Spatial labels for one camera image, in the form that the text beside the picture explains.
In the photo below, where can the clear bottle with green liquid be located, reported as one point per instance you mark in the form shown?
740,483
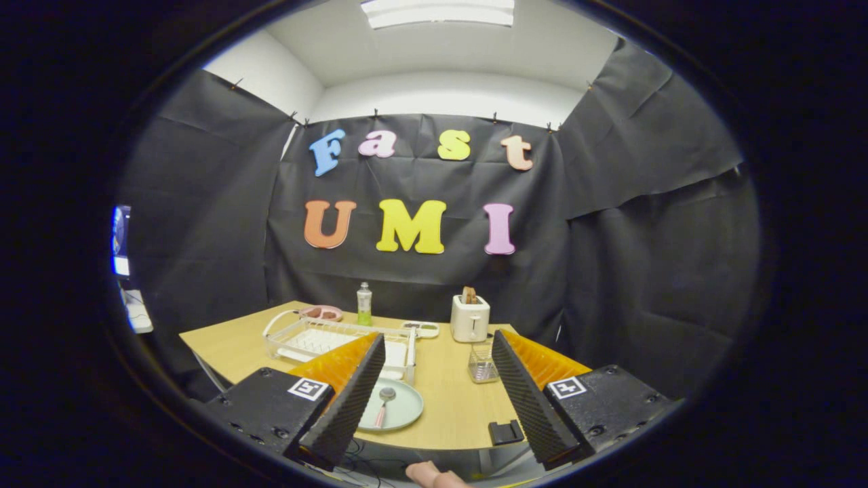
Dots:
364,308

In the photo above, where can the white divided dish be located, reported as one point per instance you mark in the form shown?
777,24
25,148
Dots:
424,331

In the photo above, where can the white side desk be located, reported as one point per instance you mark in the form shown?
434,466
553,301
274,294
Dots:
137,313

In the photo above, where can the pale green plate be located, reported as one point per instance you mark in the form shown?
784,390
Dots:
405,407

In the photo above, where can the computer monitor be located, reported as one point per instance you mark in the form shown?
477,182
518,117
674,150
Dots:
121,240

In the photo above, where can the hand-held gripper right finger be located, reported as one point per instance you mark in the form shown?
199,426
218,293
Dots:
529,400

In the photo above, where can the pink plate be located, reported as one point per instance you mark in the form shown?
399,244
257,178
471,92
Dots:
329,313

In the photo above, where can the white toaster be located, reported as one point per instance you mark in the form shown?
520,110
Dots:
469,322

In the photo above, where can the brown bread slice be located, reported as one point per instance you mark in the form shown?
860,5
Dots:
470,295

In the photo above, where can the black table clamp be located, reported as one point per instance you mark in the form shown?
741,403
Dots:
507,432

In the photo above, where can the black backdrop cloth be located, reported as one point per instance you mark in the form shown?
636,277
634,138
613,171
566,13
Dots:
420,285

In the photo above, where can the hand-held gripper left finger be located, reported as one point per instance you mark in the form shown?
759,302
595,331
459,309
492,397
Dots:
349,400

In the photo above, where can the ceiling light panel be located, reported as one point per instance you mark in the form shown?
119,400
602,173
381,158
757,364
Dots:
437,13

